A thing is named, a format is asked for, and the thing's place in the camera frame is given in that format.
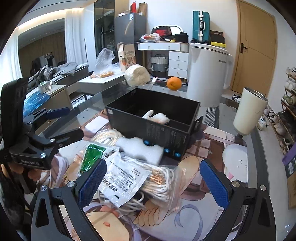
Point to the fruit carton box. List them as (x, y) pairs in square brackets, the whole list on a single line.
[(126, 55)]

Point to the white box cutter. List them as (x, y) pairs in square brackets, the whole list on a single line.
[(151, 84)]

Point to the teal suitcase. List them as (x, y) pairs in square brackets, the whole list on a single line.
[(201, 27)]

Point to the anime print table mat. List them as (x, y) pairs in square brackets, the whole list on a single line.
[(174, 203)]

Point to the red black shoe bag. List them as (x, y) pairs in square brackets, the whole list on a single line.
[(162, 31)]

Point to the wooden shoe rack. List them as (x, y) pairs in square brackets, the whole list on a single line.
[(285, 125)]

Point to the bagged cream yarn ball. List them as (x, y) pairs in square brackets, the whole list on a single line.
[(137, 75)]

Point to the clear plastic snack bag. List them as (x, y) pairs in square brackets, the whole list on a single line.
[(103, 65)]

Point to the white medicine packet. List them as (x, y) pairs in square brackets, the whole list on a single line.
[(122, 180)]

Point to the person's left hand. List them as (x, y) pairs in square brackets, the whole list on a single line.
[(34, 174)]

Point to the white desk with drawers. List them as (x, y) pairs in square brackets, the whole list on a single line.
[(168, 59)]

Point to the dark grey mini fridge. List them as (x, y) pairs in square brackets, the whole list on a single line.
[(129, 28)]

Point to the wooden door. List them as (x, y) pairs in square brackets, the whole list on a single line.
[(257, 49)]

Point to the white cylindrical appliance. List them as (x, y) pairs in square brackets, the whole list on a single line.
[(209, 74)]

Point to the black cardboard box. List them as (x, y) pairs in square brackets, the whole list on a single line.
[(125, 114)]

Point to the orange fruit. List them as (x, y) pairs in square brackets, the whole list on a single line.
[(174, 83)]

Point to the cream tumbler cup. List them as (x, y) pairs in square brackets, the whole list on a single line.
[(250, 109)]

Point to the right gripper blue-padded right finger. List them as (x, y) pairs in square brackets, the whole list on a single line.
[(258, 222)]

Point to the grey side table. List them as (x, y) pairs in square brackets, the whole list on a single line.
[(92, 86)]

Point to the green medicine packet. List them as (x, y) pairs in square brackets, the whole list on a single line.
[(94, 151)]

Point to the woven laundry basket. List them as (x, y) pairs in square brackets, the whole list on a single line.
[(159, 63)]

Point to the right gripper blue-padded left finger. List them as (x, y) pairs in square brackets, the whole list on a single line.
[(48, 222)]

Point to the white foam block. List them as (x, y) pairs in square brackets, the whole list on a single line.
[(137, 149)]

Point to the white plush toy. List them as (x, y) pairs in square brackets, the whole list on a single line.
[(158, 118)]

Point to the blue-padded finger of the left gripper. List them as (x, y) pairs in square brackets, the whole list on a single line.
[(67, 136), (54, 113)]

